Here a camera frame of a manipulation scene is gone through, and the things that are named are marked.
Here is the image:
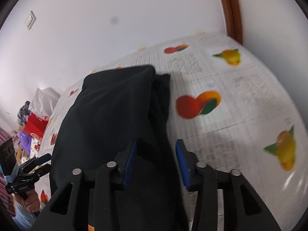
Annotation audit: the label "purple plush toy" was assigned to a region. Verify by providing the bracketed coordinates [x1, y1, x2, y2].
[19, 131, 32, 155]

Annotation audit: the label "brown wooden door frame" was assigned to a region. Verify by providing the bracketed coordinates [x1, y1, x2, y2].
[220, 0, 243, 44]

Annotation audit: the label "black long-sleeve sweatshirt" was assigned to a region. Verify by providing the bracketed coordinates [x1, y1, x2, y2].
[49, 65, 188, 230]

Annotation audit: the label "blue jeans of person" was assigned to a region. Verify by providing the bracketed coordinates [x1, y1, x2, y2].
[13, 202, 36, 231]

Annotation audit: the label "plaid clothes in bag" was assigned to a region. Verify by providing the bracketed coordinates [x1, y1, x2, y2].
[17, 101, 31, 126]

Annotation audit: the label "fruit print white tablecloth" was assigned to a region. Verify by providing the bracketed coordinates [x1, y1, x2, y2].
[37, 31, 305, 231]

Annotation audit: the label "white wall light switch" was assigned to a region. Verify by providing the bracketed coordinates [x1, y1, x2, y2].
[24, 11, 36, 30]

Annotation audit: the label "person's left hand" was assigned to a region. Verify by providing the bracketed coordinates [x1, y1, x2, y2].
[14, 189, 40, 213]

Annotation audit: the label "white paper shopping bag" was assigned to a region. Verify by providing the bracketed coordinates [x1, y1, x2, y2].
[29, 87, 60, 121]

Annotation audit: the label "red paper shopping bag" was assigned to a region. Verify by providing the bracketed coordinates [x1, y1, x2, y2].
[23, 113, 48, 140]

